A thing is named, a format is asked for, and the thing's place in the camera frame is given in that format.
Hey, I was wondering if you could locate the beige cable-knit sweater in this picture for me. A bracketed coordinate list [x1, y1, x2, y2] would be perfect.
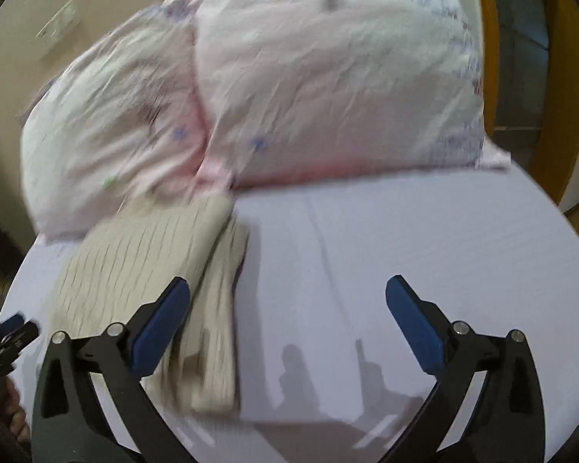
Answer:
[48, 196, 249, 415]

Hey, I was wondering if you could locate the person's left hand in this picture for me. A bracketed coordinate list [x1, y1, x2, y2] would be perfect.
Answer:
[0, 376, 31, 443]

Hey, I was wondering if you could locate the lavender bed sheet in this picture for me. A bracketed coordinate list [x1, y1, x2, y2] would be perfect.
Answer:
[0, 161, 579, 463]

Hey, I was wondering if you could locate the pink floral pillow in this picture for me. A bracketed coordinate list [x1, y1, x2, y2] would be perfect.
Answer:
[22, 0, 510, 238]

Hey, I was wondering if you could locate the wooden bed frame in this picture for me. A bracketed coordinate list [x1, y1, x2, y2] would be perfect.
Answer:
[469, 0, 579, 262]

